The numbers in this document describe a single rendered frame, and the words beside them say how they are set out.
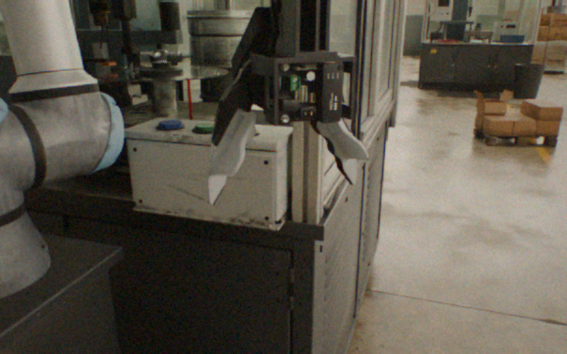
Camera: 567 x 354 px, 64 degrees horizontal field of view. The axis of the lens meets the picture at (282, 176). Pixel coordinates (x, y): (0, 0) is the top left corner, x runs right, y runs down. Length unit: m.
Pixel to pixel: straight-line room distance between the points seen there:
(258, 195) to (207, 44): 1.17
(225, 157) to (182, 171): 0.38
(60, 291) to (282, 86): 0.42
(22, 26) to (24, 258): 0.30
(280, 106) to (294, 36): 0.05
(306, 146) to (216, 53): 1.13
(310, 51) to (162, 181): 0.50
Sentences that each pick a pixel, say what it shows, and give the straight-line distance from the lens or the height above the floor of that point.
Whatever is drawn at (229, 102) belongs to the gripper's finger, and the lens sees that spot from 0.41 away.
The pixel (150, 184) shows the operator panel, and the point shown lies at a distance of 0.83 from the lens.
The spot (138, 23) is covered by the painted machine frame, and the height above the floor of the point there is 1.06.
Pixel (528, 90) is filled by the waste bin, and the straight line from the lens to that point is 7.32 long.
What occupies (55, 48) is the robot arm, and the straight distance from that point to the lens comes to 0.70.
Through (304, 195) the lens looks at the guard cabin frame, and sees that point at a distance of 0.77.
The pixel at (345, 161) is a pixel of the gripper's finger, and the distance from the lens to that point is 0.47.
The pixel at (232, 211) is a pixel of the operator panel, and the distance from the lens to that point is 0.77.
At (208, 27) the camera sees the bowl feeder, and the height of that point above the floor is 1.05.
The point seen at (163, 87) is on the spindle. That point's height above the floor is 0.92.
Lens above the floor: 1.08
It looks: 19 degrees down
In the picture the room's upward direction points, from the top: straight up
